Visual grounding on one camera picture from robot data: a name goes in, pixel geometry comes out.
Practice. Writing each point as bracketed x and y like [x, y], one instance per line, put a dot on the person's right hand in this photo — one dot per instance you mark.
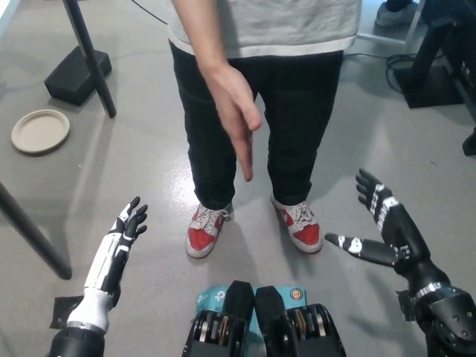
[232, 100]

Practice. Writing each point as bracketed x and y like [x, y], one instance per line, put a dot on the robot right hand black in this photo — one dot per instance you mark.
[401, 238]

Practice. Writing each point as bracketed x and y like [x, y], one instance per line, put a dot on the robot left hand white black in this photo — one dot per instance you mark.
[102, 260]

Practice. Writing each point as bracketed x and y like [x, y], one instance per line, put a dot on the person's left red white sneaker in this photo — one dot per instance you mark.
[303, 230]

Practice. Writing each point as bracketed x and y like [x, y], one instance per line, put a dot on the person's red white sneaker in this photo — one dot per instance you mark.
[202, 238]
[303, 230]

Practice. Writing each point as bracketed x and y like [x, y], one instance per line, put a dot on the person's right red white sneaker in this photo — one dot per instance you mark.
[202, 238]

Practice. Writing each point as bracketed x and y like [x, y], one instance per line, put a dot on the robot left leg black block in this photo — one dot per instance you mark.
[219, 334]

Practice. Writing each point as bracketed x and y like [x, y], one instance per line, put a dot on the robot leg black block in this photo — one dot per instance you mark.
[219, 334]
[297, 334]

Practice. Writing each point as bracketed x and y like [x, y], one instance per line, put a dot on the robot right leg black block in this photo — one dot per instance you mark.
[297, 334]

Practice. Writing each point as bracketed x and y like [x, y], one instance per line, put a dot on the black tape floor patch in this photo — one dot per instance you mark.
[406, 306]
[63, 310]

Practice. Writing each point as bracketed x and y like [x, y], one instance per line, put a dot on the black trousers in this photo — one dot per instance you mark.
[297, 111]

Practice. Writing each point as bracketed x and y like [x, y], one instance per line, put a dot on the thick black table leg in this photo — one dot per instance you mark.
[33, 234]

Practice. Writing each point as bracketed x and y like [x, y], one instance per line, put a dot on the grey t-shirt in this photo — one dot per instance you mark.
[279, 26]

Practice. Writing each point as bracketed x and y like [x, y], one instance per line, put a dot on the teal router box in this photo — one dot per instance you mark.
[212, 299]

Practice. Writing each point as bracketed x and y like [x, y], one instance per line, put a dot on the black machine foot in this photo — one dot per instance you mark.
[470, 143]

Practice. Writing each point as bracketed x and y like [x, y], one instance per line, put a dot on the beige paper plate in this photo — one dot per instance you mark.
[40, 131]

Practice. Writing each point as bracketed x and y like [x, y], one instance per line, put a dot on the black slanted pole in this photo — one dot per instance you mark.
[93, 59]

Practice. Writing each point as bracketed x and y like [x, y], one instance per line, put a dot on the black stand with base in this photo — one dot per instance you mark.
[427, 85]

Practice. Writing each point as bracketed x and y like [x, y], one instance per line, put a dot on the black foam block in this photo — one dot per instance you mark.
[70, 80]

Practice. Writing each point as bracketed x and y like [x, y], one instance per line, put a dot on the grey bystander sneaker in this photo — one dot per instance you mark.
[392, 15]

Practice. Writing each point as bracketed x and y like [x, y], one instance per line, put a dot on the bystander dark trouser leg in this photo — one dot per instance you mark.
[399, 3]

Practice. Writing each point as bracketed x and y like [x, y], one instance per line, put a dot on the white metal frame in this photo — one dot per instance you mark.
[379, 37]

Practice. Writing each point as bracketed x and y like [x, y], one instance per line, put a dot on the black machine frame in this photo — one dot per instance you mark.
[466, 74]

